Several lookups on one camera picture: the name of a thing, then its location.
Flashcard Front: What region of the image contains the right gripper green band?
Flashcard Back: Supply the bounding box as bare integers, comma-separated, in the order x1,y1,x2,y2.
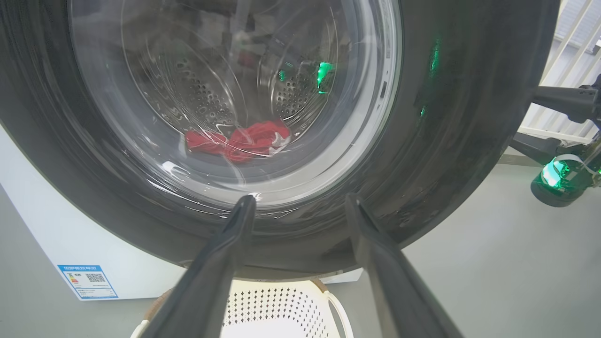
509,86,601,207

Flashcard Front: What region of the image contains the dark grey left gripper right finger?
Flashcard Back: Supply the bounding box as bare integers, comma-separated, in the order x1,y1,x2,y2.
345,193,463,338

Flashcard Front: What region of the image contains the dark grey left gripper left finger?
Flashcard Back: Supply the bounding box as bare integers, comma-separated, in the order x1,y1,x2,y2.
141,195,256,338

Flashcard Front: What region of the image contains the black round glass washer door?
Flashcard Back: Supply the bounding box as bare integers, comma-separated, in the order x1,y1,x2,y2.
0,0,562,282

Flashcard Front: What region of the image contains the red garment with white trim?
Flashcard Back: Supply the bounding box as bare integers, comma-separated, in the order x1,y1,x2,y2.
185,121,292,164

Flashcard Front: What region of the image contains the white perforated basket brown rim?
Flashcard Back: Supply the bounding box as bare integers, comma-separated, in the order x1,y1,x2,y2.
131,278,355,338

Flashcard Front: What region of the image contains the white slatted railing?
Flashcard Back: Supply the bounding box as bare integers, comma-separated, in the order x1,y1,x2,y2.
519,0,601,144

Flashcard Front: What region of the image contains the blue energy label sticker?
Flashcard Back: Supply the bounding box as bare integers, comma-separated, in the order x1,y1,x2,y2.
57,264,119,300

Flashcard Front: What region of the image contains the steel perforated washer drum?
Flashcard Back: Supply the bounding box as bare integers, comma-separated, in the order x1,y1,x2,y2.
122,0,357,155

